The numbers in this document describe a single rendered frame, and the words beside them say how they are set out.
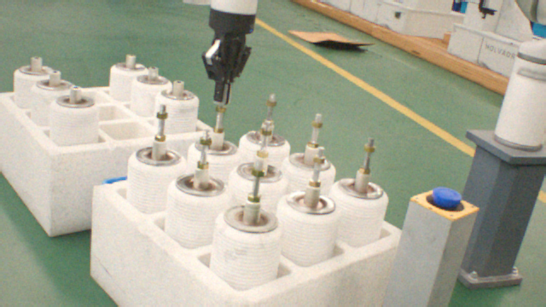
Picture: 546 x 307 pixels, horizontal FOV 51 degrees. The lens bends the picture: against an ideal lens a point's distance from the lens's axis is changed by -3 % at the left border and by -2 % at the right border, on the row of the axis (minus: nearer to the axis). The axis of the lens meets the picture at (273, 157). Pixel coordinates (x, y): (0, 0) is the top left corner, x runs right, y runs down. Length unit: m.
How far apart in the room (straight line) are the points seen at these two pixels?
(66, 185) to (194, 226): 0.39
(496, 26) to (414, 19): 0.74
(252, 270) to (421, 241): 0.23
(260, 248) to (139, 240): 0.22
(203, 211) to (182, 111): 0.47
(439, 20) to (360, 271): 3.59
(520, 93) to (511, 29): 2.48
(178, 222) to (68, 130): 0.40
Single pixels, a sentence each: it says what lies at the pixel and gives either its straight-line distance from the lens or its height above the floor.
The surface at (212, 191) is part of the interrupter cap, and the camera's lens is 0.87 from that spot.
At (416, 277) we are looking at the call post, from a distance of 0.85.
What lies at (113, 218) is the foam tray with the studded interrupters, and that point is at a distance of 0.98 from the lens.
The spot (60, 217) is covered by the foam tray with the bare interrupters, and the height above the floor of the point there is 0.04.
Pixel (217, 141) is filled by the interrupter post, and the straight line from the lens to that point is 1.03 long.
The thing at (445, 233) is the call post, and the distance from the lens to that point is 0.80.
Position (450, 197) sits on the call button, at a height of 0.33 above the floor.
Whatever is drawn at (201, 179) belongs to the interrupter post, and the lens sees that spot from 0.87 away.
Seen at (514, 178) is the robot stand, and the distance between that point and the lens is 1.22.
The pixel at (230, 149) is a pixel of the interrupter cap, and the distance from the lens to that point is 1.03.
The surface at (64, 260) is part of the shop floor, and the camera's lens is 1.16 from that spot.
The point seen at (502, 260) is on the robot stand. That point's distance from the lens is 1.32.
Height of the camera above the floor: 0.62
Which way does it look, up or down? 21 degrees down
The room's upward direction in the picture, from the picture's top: 9 degrees clockwise
